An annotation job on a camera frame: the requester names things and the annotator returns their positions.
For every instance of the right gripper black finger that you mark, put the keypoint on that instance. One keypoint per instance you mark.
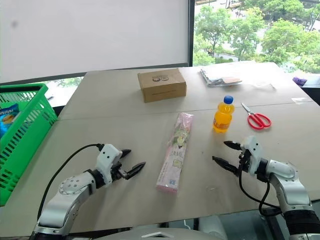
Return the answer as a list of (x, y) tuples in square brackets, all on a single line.
[(226, 164), (233, 145)]

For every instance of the black window frame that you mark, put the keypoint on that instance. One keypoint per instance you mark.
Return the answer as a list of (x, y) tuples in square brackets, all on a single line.
[(191, 32)]

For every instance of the clear plastic wrapper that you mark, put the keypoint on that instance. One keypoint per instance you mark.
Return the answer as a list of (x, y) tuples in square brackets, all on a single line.
[(263, 85)]

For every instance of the green plastic basket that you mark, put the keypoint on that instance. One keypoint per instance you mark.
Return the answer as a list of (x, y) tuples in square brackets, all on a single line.
[(30, 140)]

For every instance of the grey robot torso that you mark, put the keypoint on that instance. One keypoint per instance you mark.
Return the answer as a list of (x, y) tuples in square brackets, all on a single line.
[(160, 231)]

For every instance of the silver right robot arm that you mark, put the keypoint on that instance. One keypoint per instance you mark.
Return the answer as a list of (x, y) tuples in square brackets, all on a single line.
[(291, 185)]

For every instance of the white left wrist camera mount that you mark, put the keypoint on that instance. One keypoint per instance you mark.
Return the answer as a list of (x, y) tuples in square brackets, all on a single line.
[(108, 156)]

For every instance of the brown cardboard box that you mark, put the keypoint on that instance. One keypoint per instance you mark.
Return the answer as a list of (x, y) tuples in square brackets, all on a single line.
[(162, 86)]

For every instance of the orange juice bottle blue cap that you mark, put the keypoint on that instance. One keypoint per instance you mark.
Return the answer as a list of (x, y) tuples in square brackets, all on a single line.
[(223, 117)]

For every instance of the stack of clear plastic bags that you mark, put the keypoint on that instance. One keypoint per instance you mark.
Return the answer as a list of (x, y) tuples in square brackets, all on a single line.
[(220, 77)]

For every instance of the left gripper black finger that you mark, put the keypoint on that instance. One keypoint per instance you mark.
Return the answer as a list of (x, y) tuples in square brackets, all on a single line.
[(133, 170), (125, 152)]

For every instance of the long pink snack package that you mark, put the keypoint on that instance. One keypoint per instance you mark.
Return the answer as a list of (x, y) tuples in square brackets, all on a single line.
[(176, 155)]

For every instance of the dark side table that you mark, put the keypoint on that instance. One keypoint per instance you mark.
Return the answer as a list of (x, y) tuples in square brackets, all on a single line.
[(311, 91)]

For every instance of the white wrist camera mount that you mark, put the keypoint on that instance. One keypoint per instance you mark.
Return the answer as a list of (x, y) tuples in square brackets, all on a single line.
[(108, 156), (253, 150)]

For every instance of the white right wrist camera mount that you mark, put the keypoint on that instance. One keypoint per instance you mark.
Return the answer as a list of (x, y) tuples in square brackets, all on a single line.
[(253, 150)]

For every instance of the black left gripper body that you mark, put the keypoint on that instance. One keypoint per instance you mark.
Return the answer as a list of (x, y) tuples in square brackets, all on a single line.
[(117, 171)]

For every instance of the purple crumpled object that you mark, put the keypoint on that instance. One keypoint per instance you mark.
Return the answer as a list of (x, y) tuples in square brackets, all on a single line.
[(300, 80)]

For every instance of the white roller blind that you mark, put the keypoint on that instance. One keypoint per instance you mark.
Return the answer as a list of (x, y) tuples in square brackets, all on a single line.
[(95, 35)]

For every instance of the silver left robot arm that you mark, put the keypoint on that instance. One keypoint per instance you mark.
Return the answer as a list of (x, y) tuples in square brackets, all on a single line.
[(72, 192)]

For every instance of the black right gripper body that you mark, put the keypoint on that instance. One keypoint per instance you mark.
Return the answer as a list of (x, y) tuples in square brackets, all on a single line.
[(244, 162)]

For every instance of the blue snack bag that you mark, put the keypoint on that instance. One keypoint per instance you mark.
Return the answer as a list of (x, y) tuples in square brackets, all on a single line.
[(7, 120)]

